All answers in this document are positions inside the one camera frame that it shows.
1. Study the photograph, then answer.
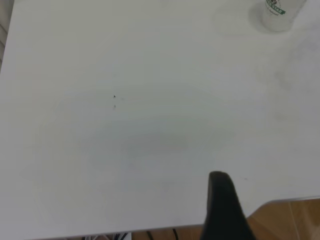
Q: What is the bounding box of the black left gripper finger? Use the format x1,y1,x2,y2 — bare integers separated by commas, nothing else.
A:
200,170,257,240

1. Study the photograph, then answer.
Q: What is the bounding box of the white paper coffee cup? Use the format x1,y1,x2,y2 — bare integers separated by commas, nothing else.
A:
261,0,308,33

